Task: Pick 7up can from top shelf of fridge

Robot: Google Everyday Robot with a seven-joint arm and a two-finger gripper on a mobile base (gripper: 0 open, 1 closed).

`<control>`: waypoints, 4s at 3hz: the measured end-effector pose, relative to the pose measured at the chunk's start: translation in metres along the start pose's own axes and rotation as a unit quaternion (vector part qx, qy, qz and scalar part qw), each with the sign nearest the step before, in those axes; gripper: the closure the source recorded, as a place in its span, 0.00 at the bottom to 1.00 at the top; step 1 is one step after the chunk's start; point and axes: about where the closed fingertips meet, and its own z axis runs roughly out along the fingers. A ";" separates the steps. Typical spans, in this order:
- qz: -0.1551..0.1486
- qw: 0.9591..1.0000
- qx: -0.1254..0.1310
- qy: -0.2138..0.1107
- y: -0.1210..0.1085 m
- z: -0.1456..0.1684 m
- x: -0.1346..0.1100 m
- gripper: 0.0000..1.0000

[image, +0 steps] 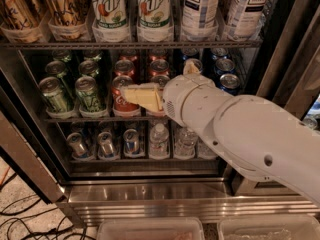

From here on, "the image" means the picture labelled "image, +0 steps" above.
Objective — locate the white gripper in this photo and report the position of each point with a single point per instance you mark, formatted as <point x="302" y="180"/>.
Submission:
<point x="176" y="95"/>

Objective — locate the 7up can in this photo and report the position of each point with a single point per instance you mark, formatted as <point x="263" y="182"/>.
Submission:
<point x="154" y="13"/>
<point x="110" y="14"/>

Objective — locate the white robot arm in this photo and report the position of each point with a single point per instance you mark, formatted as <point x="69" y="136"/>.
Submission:
<point x="259" y="139"/>

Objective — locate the front right Coca-Cola can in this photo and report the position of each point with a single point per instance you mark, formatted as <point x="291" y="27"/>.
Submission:
<point x="161" y="80"/>

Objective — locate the second row right Coca-Cola can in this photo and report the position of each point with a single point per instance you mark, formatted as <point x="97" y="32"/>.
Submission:
<point x="158" y="67"/>

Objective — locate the second row coca-cola can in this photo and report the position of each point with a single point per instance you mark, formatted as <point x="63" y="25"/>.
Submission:
<point x="124" y="67"/>
<point x="158" y="67"/>

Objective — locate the second row left Coca-Cola can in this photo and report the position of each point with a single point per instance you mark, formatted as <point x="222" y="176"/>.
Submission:
<point x="124" y="67"/>

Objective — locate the front left Coca-Cola can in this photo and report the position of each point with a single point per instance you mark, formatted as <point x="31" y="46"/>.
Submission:
<point x="119" y="103"/>

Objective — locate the second row right Pepsi can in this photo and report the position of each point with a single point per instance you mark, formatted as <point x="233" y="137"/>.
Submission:
<point x="224" y="66"/>

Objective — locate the front right Pepsi can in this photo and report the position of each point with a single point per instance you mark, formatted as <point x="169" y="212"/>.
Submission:
<point x="229" y="83"/>

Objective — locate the right Red Bull can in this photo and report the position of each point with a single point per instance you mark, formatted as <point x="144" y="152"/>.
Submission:
<point x="131" y="141"/>

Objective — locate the red bull can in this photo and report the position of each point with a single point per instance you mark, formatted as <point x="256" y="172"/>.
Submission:
<point x="107" y="149"/>
<point x="131" y="141"/>
<point x="79" y="148"/>

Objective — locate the second row right green can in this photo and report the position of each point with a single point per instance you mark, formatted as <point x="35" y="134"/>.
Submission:
<point x="89" y="68"/>

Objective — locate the second row green can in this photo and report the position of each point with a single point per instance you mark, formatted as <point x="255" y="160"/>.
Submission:
<point x="59" y="70"/>
<point x="89" y="68"/>

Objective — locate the middle Red Bull can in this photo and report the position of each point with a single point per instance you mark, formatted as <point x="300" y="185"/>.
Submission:
<point x="107" y="149"/>

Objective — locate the left Red Bull can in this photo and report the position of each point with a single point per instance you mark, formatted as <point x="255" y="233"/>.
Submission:
<point x="79" y="148"/>

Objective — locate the front left green can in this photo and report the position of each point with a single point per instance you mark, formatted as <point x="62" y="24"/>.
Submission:
<point x="55" y="95"/>

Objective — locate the second row left green can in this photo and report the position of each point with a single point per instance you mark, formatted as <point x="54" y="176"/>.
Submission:
<point x="59" y="70"/>

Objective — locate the gold can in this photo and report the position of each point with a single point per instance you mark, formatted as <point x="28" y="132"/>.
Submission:
<point x="17" y="15"/>
<point x="67" y="18"/>

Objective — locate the cans in right fridge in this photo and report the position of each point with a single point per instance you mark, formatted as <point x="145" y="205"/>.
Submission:
<point x="311" y="122"/>

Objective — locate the open fridge door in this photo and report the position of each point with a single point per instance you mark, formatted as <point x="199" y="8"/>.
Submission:
<point x="19" y="154"/>

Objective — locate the far left gold can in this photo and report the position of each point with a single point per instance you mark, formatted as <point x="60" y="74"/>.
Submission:
<point x="17" y="15"/>

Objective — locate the middle water bottle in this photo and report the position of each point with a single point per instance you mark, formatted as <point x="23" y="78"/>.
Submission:
<point x="185" y="142"/>

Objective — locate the water bottle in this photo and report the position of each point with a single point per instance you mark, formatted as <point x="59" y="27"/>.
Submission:
<point x="158" y="142"/>
<point x="185" y="142"/>
<point x="205" y="152"/>

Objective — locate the left water bottle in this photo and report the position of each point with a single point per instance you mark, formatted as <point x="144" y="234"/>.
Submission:
<point x="158" y="142"/>

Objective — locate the right water bottle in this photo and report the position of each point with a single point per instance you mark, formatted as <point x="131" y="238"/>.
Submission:
<point x="205" y="152"/>

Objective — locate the left Teas Tea bottle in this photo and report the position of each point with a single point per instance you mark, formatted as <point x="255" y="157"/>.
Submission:
<point x="198" y="18"/>

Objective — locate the teas tea bottle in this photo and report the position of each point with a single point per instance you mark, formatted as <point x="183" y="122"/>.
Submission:
<point x="242" y="18"/>
<point x="198" y="18"/>

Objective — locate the right Teas Tea bottle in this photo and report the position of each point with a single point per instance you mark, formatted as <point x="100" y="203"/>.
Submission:
<point x="242" y="18"/>

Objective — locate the left clear plastic bin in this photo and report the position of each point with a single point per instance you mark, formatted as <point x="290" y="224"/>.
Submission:
<point x="173" y="228"/>

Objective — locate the clear plastic bin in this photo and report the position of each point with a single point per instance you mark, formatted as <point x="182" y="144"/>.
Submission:
<point x="173" y="228"/>
<point x="269" y="227"/>

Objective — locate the right clear plastic bin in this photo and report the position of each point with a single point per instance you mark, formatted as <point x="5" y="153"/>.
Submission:
<point x="269" y="227"/>

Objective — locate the middle wire shelf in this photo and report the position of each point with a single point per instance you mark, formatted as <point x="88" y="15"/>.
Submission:
<point x="81" y="119"/>

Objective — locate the wire shelf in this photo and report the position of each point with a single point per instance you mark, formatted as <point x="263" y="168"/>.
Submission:
<point x="81" y="119"/>
<point x="126" y="45"/>

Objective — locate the top wire shelf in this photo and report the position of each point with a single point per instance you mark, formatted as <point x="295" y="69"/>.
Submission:
<point x="126" y="45"/>

